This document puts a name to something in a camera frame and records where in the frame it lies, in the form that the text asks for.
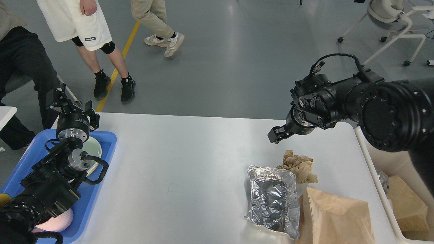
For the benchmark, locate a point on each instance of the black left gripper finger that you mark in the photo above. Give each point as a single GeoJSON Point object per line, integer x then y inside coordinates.
{"type": "Point", "coordinates": [58, 101]}
{"type": "Point", "coordinates": [93, 117]}

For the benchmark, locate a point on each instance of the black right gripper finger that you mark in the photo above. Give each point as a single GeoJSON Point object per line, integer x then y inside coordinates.
{"type": "Point", "coordinates": [279, 133]}

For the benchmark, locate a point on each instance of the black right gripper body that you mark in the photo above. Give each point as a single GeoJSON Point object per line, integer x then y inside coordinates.
{"type": "Point", "coordinates": [296, 125]}

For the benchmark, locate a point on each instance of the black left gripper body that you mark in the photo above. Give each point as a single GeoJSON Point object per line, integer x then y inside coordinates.
{"type": "Point", "coordinates": [73, 125]}

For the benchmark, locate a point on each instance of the green ceramic plate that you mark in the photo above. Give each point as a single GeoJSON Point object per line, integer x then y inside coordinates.
{"type": "Point", "coordinates": [92, 147]}

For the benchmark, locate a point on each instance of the brown paper ball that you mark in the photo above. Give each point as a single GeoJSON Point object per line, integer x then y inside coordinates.
{"type": "Point", "coordinates": [301, 166]}

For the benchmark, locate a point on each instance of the dark green ceramic mug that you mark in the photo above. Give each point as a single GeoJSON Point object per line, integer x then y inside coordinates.
{"type": "Point", "coordinates": [4, 199]}

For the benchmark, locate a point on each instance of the pink ceramic mug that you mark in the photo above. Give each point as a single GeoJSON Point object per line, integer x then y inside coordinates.
{"type": "Point", "coordinates": [56, 224]}

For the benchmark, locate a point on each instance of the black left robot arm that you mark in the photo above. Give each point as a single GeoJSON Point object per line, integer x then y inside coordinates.
{"type": "Point", "coordinates": [52, 186]}

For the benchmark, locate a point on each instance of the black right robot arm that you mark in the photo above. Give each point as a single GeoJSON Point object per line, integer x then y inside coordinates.
{"type": "Point", "coordinates": [393, 116]}

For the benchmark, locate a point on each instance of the white chair near person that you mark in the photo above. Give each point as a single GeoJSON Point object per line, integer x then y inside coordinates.
{"type": "Point", "coordinates": [69, 93]}

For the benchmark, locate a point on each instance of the blue plastic tray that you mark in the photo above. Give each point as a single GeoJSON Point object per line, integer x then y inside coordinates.
{"type": "Point", "coordinates": [83, 207]}

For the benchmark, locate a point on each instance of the person in cream sweater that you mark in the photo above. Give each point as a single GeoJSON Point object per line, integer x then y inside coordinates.
{"type": "Point", "coordinates": [22, 50]}

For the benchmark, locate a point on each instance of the silver foil bag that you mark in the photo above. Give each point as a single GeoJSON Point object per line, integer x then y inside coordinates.
{"type": "Point", "coordinates": [274, 201]}

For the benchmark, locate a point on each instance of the person in white shorts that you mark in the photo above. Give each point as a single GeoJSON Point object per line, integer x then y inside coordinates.
{"type": "Point", "coordinates": [83, 22]}

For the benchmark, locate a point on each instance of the white plastic bin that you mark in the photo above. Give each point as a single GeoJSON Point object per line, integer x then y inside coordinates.
{"type": "Point", "coordinates": [398, 164]}

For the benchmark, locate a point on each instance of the person in beige trousers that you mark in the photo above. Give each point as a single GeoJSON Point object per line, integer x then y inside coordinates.
{"type": "Point", "coordinates": [153, 15]}

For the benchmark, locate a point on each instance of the white office chair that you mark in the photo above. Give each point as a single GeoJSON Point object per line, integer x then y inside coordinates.
{"type": "Point", "coordinates": [391, 16]}

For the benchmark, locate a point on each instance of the brown paper bag in bin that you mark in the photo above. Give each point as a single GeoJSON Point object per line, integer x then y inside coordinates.
{"type": "Point", "coordinates": [409, 210]}

